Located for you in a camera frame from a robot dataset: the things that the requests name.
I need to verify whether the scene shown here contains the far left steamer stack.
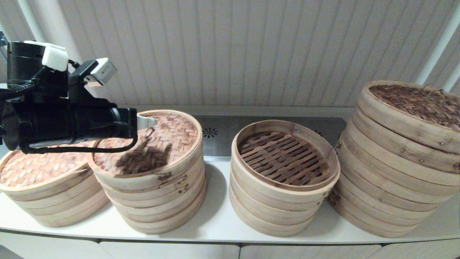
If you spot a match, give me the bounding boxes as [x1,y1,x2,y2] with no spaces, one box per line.
[0,142,99,203]

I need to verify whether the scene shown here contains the white round pole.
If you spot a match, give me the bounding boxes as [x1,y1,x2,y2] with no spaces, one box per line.
[413,5,460,85]
[442,67,460,92]
[16,0,45,44]

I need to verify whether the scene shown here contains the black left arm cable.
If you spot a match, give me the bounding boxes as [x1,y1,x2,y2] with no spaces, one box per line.
[22,135,139,154]

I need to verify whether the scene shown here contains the dark woven bamboo steamer lid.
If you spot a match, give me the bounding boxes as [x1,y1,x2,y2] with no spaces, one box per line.
[358,80,460,155]

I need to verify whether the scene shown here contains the light woven bamboo steamer lid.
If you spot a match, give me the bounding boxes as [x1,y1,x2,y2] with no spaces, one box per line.
[87,110,204,192]

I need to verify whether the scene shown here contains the bamboo steamer basket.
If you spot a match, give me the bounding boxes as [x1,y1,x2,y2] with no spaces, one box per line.
[229,180,329,225]
[1,174,108,217]
[120,187,208,235]
[97,160,206,206]
[230,194,320,238]
[336,144,457,213]
[18,192,111,228]
[343,124,460,197]
[106,173,208,222]
[330,169,441,227]
[231,119,341,213]
[329,191,424,238]

